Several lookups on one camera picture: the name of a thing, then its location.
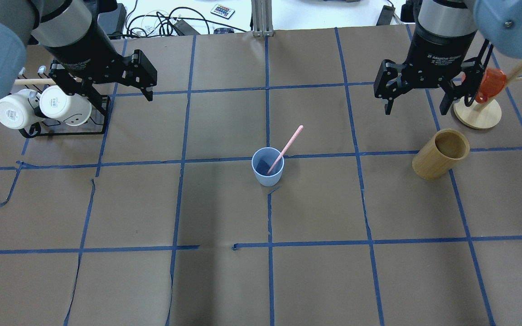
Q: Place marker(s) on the white mug near centre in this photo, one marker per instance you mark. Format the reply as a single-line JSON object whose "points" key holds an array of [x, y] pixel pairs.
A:
{"points": [[73, 110]]}

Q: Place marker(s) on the black wire cup rack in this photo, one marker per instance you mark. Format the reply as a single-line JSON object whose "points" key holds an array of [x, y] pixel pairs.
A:
{"points": [[96, 125]]}

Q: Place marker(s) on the orange mug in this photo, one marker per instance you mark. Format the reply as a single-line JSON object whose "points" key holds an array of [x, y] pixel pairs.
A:
{"points": [[482, 87]]}

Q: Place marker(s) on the black power adapter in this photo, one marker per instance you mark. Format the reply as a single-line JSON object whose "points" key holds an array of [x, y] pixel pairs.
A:
{"points": [[111, 19]]}

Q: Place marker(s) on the aluminium frame post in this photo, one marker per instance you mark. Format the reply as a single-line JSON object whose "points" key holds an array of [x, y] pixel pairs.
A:
{"points": [[262, 18]]}

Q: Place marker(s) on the remote control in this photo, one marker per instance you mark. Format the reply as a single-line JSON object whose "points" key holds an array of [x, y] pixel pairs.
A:
{"points": [[222, 11]]}

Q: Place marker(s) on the white mug outer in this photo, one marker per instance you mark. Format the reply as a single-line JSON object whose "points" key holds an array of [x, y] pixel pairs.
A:
{"points": [[18, 110]]}

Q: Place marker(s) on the pink chopstick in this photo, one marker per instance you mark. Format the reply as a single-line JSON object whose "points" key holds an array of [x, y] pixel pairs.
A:
{"points": [[286, 148]]}

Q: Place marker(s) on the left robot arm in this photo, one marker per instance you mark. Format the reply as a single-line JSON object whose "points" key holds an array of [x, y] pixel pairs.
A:
{"points": [[21, 20]]}

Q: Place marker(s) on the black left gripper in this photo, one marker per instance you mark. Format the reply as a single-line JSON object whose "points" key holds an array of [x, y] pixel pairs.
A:
{"points": [[85, 53]]}

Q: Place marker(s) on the bamboo cylinder holder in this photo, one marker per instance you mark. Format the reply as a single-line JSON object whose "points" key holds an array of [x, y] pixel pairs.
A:
{"points": [[440, 154]]}

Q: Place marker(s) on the wooden dowel rod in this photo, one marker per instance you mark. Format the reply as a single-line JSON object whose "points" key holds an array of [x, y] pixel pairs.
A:
{"points": [[34, 81]]}

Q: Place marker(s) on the light blue plastic cup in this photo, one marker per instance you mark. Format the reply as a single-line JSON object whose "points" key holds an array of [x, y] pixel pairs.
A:
{"points": [[268, 166]]}

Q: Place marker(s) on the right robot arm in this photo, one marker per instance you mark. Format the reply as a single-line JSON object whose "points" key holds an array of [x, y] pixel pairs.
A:
{"points": [[498, 24]]}

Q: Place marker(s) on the white mug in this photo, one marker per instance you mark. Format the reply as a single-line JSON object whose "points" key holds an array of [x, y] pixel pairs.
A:
{"points": [[18, 110], [73, 110]]}

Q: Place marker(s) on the wooden mug tree stand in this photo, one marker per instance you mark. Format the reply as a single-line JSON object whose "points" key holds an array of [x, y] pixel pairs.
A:
{"points": [[486, 115]]}

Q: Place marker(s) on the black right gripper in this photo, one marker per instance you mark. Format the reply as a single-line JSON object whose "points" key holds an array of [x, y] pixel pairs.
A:
{"points": [[440, 51]]}

